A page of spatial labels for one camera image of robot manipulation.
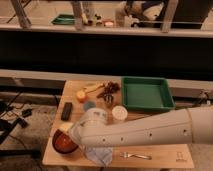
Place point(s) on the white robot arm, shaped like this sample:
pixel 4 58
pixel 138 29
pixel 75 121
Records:
pixel 184 126

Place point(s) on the dark brown toy pile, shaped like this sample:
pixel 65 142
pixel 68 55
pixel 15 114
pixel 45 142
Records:
pixel 109 89

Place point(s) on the yellow banana toy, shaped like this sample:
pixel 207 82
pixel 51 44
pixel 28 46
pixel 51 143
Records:
pixel 92 88

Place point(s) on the orange round toy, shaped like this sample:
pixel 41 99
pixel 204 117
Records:
pixel 81 96

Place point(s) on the blue round cup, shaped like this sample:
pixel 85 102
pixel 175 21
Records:
pixel 88 105

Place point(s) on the white round lid cup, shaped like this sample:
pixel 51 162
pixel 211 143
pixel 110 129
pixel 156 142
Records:
pixel 119 113

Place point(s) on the green plastic tray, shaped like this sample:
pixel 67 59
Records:
pixel 148 94

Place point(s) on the black rectangular block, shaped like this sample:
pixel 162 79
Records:
pixel 67 110

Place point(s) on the light blue cloth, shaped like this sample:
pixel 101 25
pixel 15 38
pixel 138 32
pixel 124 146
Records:
pixel 100 156

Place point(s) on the silver metal fork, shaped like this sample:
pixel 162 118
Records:
pixel 127 155

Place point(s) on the red-brown bowl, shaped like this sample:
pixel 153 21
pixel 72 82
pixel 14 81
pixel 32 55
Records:
pixel 62 143

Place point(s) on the green tray in background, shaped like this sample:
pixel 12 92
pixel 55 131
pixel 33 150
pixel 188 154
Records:
pixel 63 19

